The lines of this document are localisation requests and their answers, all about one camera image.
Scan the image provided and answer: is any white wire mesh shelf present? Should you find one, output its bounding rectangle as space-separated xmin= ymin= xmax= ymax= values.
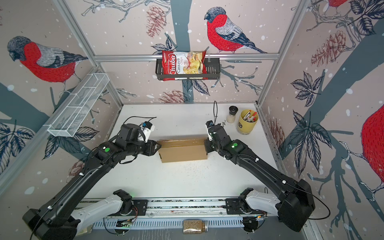
xmin=48 ymin=73 xmax=110 ymax=137

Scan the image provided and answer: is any black wall basket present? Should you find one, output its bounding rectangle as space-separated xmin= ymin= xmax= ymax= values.
xmin=155 ymin=58 xmax=221 ymax=81

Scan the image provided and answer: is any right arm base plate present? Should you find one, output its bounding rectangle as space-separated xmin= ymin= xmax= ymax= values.
xmin=223 ymin=198 xmax=267 ymax=216

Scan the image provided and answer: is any red cassava chips bag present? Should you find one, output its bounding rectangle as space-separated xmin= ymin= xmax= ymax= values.
xmin=162 ymin=51 xmax=207 ymax=75

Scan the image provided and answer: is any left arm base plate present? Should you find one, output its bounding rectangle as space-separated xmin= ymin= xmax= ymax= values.
xmin=119 ymin=199 xmax=148 ymax=217

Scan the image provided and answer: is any brown cardboard box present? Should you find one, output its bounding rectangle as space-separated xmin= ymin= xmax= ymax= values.
xmin=158 ymin=139 xmax=208 ymax=163

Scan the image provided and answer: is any black lid spice shaker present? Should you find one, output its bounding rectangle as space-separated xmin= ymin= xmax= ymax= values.
xmin=226 ymin=106 xmax=238 ymax=124

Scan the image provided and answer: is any yellow pen cup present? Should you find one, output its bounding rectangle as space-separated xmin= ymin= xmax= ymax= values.
xmin=237 ymin=110 xmax=259 ymax=135

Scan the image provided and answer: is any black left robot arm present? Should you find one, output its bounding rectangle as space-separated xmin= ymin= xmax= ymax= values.
xmin=23 ymin=121 xmax=161 ymax=240

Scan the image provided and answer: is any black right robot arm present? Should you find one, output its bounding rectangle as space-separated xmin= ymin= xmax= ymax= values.
xmin=205 ymin=121 xmax=316 ymax=232

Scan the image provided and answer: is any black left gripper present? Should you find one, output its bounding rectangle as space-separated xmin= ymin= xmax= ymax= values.
xmin=127 ymin=137 xmax=164 ymax=156

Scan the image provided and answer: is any brown grain glass jar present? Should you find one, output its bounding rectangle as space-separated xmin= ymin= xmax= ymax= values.
xmin=183 ymin=220 xmax=208 ymax=234

